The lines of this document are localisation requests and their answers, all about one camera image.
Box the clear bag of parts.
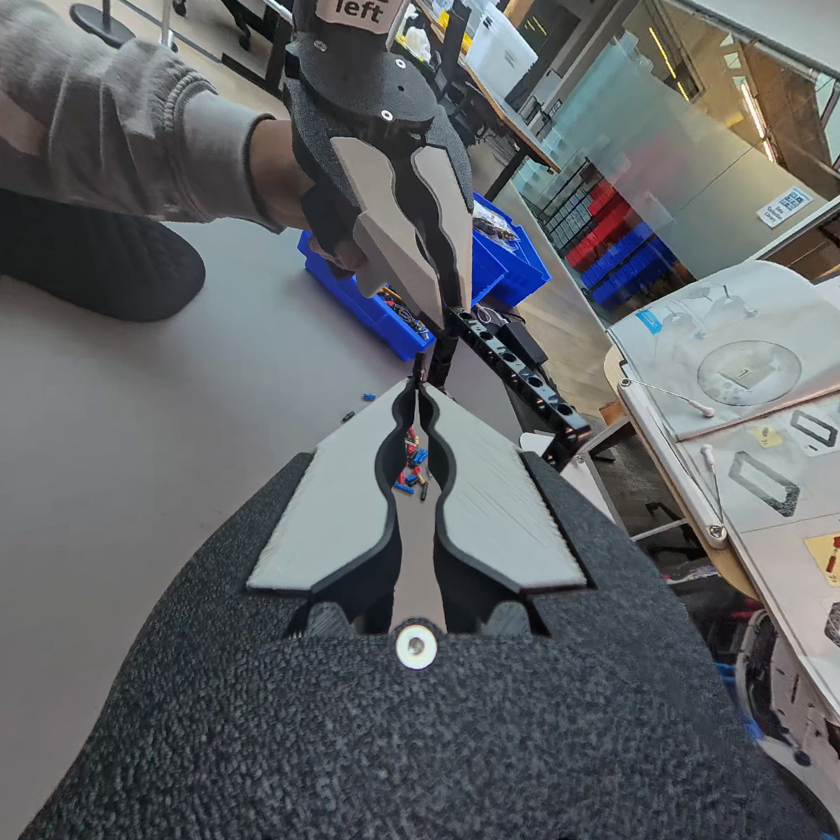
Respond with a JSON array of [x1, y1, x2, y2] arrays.
[[472, 200, 522, 247]]

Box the person's left hand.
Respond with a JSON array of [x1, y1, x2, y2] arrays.
[[248, 117, 368, 273]]

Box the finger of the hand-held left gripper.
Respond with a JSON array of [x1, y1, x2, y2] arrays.
[[410, 144, 475, 311], [328, 136, 448, 330]]

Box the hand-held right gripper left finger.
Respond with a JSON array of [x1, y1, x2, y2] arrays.
[[246, 379, 418, 634]]

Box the white wall notice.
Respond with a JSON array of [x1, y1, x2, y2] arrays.
[[758, 187, 813, 228]]

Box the black building frame assembly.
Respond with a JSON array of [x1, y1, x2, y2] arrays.
[[427, 305, 592, 473]]

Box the blue plastic bin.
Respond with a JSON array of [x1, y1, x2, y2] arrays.
[[298, 230, 437, 362], [469, 192, 552, 306]]

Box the building instruction booklet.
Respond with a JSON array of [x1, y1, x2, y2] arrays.
[[607, 261, 840, 697]]

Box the rack of red storage bins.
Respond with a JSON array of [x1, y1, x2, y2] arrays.
[[545, 180, 690, 309]]

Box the black power adapter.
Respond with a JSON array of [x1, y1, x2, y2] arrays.
[[502, 322, 549, 365]]

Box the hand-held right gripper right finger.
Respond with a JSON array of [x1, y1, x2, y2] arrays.
[[419, 382, 588, 634]]

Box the grey desk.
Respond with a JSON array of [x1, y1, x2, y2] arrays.
[[0, 217, 631, 840]]

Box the heap of building parts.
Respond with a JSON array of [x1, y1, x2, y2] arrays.
[[374, 289, 434, 342]]

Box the white book stand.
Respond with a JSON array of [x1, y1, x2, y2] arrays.
[[518, 344, 759, 598]]

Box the black chair armrest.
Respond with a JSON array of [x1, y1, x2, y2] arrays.
[[0, 190, 207, 322]]

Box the wooden top table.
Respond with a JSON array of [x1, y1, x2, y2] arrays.
[[420, 0, 562, 175]]

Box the pile of small connector pins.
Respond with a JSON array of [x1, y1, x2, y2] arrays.
[[341, 392, 431, 503]]

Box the person's left forearm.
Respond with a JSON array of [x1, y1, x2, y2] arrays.
[[0, 0, 277, 234]]

